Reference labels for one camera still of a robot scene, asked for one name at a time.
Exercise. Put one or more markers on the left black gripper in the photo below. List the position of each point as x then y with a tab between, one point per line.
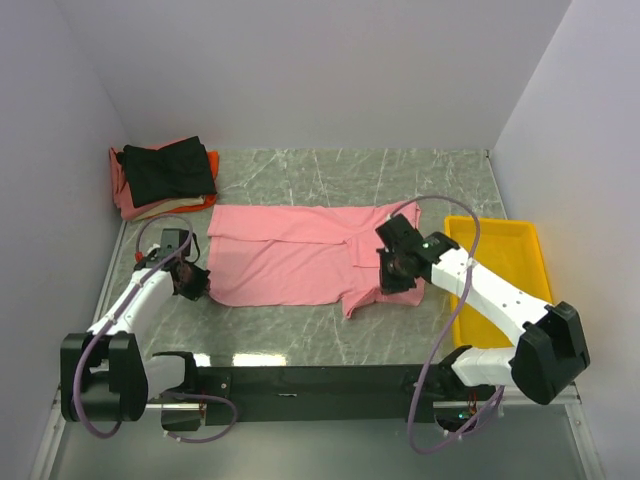
200	285

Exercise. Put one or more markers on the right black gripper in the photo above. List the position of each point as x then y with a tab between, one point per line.
388	284

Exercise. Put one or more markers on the pink t shirt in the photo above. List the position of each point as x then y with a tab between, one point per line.
299	256

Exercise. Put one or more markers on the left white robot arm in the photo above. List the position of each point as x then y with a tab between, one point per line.
103	377

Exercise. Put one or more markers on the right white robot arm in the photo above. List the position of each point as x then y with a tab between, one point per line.
548	348

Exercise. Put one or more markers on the cream folded t shirt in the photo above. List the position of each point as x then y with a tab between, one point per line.
175	202

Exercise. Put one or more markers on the yellow plastic tray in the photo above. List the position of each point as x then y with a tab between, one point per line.
510	249

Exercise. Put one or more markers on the salmon folded t shirt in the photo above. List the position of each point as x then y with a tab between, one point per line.
122	197

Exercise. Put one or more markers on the black folded t shirt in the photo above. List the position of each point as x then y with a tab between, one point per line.
175	171

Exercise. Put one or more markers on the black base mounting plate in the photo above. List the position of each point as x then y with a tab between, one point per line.
307	393

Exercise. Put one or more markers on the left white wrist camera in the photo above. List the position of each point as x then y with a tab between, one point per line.
147	250

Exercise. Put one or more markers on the aluminium frame rail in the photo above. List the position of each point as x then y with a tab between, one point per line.
511	397

